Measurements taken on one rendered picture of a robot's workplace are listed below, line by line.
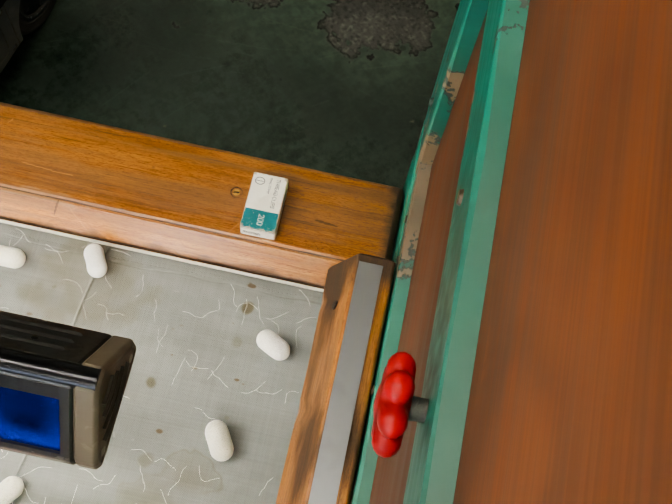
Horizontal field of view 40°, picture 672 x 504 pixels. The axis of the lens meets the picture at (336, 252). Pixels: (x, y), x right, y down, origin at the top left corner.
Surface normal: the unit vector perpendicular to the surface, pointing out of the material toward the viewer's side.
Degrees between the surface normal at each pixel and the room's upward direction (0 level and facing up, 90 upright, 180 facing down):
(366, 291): 0
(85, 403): 58
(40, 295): 0
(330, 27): 0
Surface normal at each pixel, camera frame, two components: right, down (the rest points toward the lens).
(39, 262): 0.07, -0.37
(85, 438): -0.14, 0.57
